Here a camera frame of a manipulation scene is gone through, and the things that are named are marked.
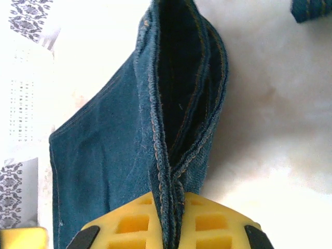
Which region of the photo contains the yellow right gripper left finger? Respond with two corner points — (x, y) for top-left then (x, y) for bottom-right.
(66, 192), (167, 249)

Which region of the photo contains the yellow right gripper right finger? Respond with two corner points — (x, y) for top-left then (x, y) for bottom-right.
(178, 191), (274, 249)

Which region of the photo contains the blue denim skirt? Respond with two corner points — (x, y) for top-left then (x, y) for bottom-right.
(48, 0), (332, 249)

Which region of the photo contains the white plastic basket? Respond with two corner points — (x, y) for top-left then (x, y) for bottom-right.
(7, 44), (62, 148)

